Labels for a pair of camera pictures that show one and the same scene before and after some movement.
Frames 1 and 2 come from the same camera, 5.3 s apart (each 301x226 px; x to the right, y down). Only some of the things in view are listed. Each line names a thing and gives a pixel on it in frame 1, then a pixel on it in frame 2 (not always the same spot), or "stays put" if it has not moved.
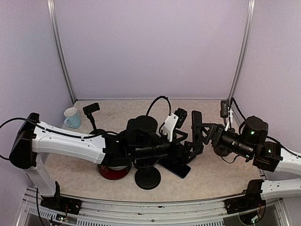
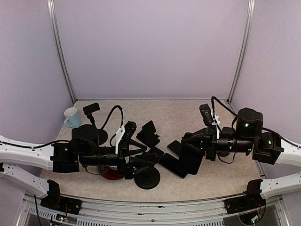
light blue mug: (74, 119) stays put
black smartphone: (196, 118) → (190, 159)
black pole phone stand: (147, 177) stays put
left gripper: (176, 157) → (127, 169)
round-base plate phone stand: (221, 152) stays put
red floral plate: (108, 173) stays put
